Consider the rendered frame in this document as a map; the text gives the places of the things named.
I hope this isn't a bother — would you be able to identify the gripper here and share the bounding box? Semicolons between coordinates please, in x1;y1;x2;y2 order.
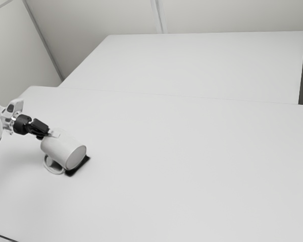
13;114;61;140

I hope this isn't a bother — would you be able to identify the white mug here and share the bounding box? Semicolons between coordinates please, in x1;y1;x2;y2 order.
40;127;87;175

